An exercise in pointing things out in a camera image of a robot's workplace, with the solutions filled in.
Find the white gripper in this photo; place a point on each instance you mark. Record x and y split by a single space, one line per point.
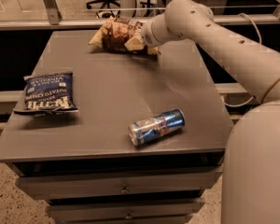
148 33

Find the brown chip bag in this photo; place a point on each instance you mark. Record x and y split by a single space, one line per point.
112 36

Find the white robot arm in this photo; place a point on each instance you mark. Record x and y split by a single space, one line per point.
251 169

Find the blue silver redbull can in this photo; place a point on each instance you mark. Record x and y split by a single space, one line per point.
147 130

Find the blue potato chip bag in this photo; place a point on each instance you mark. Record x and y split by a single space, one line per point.
48 94

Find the grey drawer cabinet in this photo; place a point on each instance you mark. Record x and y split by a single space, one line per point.
112 91

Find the top drawer with knob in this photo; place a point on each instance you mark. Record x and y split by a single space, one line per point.
123 183

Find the drawer with knob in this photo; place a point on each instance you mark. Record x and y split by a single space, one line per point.
123 183
125 211

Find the metal railing frame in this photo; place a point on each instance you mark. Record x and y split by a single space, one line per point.
40 14

